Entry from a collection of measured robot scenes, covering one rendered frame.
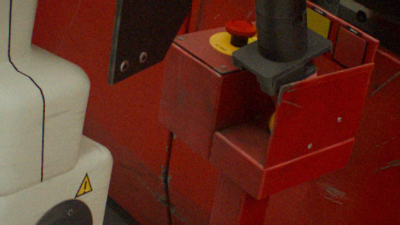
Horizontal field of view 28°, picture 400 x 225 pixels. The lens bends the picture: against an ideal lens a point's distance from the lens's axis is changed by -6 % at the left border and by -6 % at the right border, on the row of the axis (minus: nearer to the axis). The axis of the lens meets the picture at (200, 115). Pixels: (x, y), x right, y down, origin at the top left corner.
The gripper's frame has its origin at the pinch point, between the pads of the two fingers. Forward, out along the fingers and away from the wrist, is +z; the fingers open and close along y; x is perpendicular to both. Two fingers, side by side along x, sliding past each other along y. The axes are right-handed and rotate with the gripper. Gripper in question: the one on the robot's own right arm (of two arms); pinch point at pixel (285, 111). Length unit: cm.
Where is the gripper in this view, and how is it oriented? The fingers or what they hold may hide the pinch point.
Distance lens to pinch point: 98.1
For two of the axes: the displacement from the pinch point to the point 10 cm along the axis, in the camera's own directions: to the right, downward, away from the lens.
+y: 7.9, -4.3, 4.3
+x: -6.0, -4.6, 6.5
